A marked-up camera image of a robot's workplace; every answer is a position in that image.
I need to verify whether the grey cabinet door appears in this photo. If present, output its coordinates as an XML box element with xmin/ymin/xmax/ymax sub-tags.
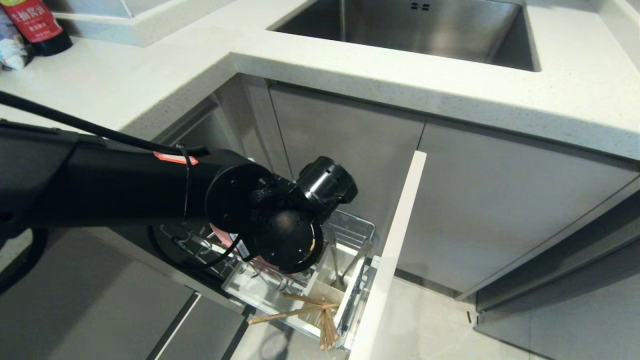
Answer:
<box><xmin>269</xmin><ymin>84</ymin><xmax>427</xmax><ymax>242</ymax></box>
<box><xmin>394</xmin><ymin>122</ymin><xmax>640</xmax><ymax>302</ymax></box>
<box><xmin>473</xmin><ymin>239</ymin><xmax>640</xmax><ymax>360</ymax></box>

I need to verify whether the metal spoon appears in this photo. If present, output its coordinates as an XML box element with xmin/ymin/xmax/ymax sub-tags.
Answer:
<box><xmin>329</xmin><ymin>241</ymin><xmax>346</xmax><ymax>288</ymax></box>

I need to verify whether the white utensil compartment box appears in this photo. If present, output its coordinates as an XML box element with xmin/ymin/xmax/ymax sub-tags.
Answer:
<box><xmin>304</xmin><ymin>241</ymin><xmax>370</xmax><ymax>332</ymax></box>

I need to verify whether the white drawer front panel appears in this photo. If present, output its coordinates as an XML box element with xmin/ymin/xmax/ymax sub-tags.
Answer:
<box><xmin>348</xmin><ymin>150</ymin><xmax>428</xmax><ymax>360</ymax></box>

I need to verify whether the wooden chopsticks bundle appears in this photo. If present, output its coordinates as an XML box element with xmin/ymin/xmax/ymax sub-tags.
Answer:
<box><xmin>222</xmin><ymin>260</ymin><xmax>347</xmax><ymax>342</ymax></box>

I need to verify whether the stainless steel sink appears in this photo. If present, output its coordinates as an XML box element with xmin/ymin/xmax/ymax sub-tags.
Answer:
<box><xmin>268</xmin><ymin>0</ymin><xmax>542</xmax><ymax>72</ymax></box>

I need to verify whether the grey cabinet drawer front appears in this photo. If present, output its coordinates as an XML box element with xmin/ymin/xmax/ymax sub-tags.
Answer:
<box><xmin>0</xmin><ymin>229</ymin><xmax>197</xmax><ymax>360</ymax></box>
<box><xmin>155</xmin><ymin>294</ymin><xmax>251</xmax><ymax>360</ymax></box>

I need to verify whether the dark sauce bottle red label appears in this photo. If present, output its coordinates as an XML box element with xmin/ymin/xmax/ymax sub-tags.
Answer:
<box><xmin>0</xmin><ymin>0</ymin><xmax>74</xmax><ymax>57</ymax></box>

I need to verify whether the white plastic bag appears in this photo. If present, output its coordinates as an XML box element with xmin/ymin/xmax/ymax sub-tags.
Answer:
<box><xmin>0</xmin><ymin>9</ymin><xmax>30</xmax><ymax>71</ymax></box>

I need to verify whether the wire pull-out dish rack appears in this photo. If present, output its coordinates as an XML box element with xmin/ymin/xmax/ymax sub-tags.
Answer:
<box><xmin>154</xmin><ymin>209</ymin><xmax>377</xmax><ymax>352</ymax></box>

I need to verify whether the black cable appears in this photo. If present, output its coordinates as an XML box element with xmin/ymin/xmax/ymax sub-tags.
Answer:
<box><xmin>0</xmin><ymin>91</ymin><xmax>210</xmax><ymax>157</ymax></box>
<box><xmin>147</xmin><ymin>224</ymin><xmax>242</xmax><ymax>274</ymax></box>

